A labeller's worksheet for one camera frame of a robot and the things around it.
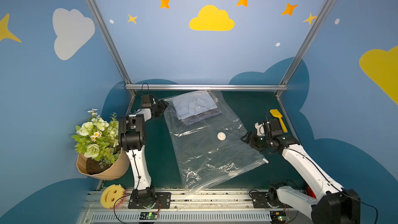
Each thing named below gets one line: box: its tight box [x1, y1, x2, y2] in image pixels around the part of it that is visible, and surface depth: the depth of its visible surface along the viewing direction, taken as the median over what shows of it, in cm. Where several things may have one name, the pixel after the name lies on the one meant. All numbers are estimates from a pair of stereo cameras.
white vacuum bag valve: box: [217, 131, 227, 142], surface depth 98 cm
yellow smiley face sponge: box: [100, 184, 126, 210], surface depth 75 cm
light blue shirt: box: [171, 89, 218, 121], surface depth 110 cm
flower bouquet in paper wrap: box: [70, 108, 131, 181], surface depth 66 cm
